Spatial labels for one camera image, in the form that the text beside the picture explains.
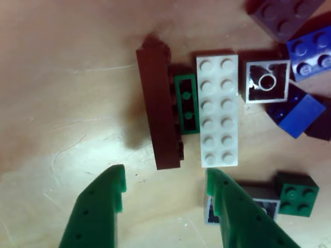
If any green 1x3 lego brick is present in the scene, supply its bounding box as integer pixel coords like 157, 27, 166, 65
172, 73, 202, 135

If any small black lego brick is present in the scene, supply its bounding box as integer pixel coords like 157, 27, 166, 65
304, 120, 331, 142

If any blue 2x4 lego brick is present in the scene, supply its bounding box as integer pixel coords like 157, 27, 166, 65
285, 28, 331, 83

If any blue 2x2 lego brick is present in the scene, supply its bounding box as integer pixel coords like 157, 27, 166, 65
266, 86, 327, 140

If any dark grey 2x4 lego brick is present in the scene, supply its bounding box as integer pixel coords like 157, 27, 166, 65
247, 0, 325, 42

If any brown 1x6 lego brick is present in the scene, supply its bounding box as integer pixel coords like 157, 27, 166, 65
136, 35, 186, 171

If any grey 2x2 lego brick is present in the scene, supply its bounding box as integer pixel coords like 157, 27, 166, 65
242, 59, 292, 104

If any green 2x2 lego brick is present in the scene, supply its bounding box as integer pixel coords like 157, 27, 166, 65
274, 172, 321, 218

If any white 2x6 lego brick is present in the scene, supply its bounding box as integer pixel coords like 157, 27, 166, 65
195, 54, 239, 168

